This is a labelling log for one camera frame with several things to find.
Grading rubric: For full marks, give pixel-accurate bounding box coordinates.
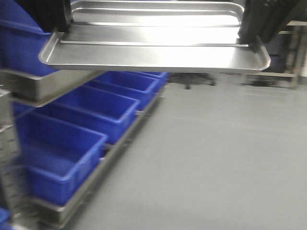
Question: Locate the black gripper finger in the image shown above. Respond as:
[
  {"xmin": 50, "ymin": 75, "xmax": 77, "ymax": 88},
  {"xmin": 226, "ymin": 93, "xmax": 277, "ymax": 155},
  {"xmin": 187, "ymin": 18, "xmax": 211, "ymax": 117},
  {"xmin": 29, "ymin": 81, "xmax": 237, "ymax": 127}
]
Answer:
[
  {"xmin": 16, "ymin": 0, "xmax": 72, "ymax": 33},
  {"xmin": 238, "ymin": 0, "xmax": 307, "ymax": 44}
]

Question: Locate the left blue storage bin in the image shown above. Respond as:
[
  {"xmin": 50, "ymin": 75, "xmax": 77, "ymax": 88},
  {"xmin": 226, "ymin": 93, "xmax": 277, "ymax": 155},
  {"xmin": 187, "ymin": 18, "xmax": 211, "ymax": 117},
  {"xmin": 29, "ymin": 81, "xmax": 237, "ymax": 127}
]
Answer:
[{"xmin": 0, "ymin": 0, "xmax": 60, "ymax": 77}]

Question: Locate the blue floor bin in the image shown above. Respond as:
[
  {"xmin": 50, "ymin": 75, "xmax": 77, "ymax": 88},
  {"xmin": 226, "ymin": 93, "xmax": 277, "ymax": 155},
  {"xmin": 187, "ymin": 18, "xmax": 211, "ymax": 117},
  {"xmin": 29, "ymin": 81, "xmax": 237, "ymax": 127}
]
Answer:
[
  {"xmin": 85, "ymin": 71, "xmax": 168, "ymax": 111},
  {"xmin": 15, "ymin": 112, "xmax": 107, "ymax": 206},
  {"xmin": 34, "ymin": 86, "xmax": 139, "ymax": 144}
]

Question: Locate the small silver metal tray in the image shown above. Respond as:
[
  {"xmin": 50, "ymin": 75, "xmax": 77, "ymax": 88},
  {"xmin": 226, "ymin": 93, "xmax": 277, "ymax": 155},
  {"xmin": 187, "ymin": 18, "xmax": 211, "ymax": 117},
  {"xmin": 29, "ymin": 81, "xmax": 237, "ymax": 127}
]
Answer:
[{"xmin": 38, "ymin": 0, "xmax": 271, "ymax": 73}]

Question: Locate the near blue floor bin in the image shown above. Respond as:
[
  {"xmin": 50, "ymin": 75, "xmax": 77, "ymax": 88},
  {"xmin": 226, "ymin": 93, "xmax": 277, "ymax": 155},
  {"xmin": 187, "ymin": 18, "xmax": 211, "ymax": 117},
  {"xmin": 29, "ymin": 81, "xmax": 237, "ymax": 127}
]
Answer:
[{"xmin": 15, "ymin": 112, "xmax": 107, "ymax": 206}]

